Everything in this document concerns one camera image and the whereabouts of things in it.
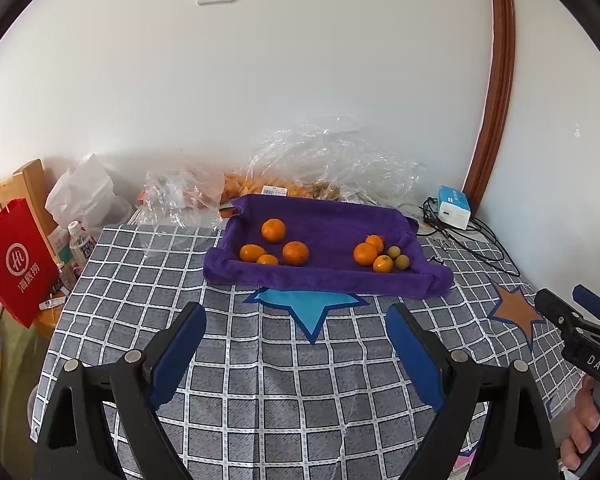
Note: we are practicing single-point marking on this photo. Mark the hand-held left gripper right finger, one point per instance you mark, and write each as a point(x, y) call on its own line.
point(415, 355)

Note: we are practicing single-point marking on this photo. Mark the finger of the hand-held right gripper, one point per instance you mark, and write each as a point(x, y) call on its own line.
point(560, 310)
point(592, 302)

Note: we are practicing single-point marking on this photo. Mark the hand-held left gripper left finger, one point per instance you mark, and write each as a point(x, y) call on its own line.
point(177, 355)

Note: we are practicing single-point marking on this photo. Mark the small yellow-green fruit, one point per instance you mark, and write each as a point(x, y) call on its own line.
point(393, 251)
point(403, 262)

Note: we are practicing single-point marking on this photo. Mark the yellowish orange mandarin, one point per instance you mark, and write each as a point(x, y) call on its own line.
point(382, 263)

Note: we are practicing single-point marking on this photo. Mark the small orange mandarin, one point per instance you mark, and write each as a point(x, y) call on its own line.
point(251, 251)
point(273, 230)
point(295, 253)
point(373, 242)
point(268, 260)
point(364, 254)

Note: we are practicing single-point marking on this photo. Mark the purple towel-lined tray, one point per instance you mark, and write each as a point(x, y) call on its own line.
point(330, 225)

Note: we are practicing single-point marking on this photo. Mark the person's right hand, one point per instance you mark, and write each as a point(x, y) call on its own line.
point(580, 420)

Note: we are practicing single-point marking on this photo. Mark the grey checked tablecloth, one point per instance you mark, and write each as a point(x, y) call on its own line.
point(305, 385)

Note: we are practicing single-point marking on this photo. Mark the small white tube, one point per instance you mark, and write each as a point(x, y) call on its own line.
point(51, 303)

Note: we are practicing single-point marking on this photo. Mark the clear plastic drink bottle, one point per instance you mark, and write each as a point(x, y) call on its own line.
point(81, 245)

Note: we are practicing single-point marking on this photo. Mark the white and blue box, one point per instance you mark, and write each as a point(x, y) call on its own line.
point(454, 207)

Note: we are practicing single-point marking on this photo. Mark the small clear plastic bag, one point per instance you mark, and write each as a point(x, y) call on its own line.
point(180, 195)

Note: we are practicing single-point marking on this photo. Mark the pale green cloth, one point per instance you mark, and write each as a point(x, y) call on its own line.
point(10, 375)

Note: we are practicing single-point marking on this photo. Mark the pile of bagged oranges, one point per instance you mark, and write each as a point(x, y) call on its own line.
point(245, 185)

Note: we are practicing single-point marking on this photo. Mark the white plastic bag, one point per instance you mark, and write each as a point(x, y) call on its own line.
point(87, 190)

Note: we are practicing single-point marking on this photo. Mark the red paper bag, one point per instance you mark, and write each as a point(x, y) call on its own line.
point(15, 260)

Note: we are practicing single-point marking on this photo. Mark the large clear plastic bag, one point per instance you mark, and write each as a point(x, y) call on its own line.
point(340, 155)

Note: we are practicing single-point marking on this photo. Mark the wooden chair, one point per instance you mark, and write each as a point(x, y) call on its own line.
point(30, 180)

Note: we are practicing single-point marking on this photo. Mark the brown wooden door frame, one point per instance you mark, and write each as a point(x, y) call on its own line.
point(500, 85)

